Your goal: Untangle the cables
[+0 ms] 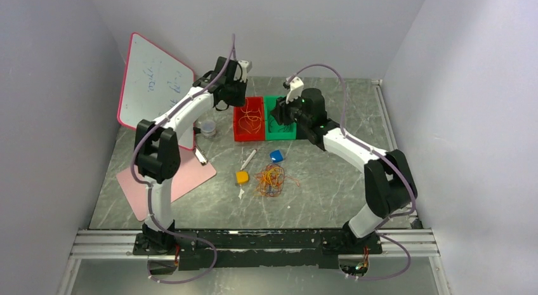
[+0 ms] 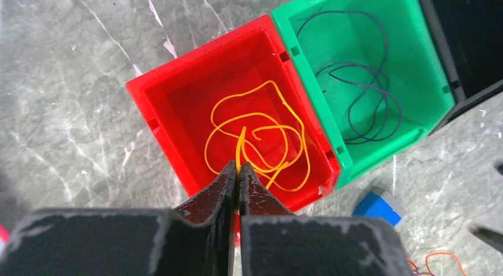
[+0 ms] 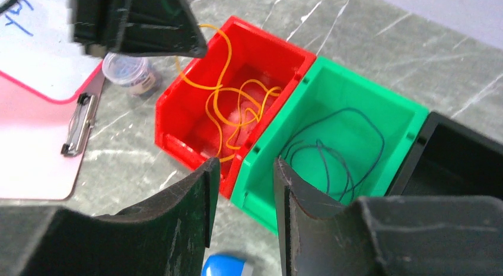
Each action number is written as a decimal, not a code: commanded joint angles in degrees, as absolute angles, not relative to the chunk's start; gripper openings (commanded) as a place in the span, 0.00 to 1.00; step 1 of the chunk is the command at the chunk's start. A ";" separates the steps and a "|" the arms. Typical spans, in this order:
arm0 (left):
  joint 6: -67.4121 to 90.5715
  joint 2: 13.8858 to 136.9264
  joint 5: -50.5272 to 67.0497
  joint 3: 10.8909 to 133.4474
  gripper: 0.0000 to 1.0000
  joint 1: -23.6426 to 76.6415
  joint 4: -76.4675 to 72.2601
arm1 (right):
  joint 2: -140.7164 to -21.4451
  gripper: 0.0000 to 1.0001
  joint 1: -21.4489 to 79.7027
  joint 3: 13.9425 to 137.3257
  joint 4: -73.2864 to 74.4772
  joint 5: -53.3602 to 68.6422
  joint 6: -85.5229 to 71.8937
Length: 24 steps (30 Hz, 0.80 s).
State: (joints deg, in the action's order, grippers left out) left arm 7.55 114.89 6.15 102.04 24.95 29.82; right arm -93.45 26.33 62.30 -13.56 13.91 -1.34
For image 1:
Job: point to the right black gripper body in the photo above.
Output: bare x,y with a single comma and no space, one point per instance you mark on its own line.
290,113

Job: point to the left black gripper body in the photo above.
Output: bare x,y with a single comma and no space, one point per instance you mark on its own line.
236,92

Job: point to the black plastic bin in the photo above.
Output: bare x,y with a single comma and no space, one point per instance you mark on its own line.
311,115

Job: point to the green plastic bin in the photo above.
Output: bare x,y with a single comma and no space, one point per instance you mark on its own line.
273,130

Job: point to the red plastic bin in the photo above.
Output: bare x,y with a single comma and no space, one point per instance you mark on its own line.
249,120

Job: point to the yellow eraser block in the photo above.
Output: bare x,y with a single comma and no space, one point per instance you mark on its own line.
242,177

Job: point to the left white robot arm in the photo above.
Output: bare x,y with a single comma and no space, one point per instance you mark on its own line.
156,156

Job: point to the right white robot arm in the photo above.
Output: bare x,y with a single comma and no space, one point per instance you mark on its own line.
389,185

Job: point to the clear jar of paperclips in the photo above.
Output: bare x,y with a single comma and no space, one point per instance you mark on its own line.
208,128

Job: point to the blue eraser block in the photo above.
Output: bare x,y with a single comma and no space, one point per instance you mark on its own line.
276,156

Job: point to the white marker pen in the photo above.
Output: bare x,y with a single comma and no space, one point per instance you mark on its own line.
248,160

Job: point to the pink framed whiteboard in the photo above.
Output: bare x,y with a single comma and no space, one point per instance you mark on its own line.
154,82

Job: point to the pink clipboard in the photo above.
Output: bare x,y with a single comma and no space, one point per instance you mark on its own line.
191,174

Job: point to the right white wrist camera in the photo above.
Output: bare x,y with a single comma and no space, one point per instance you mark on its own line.
295,86

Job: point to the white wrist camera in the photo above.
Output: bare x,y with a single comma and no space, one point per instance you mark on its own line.
245,67
295,86

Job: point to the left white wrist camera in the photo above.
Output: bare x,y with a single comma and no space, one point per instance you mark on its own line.
245,67

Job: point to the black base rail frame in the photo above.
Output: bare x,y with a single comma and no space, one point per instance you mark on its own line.
326,248

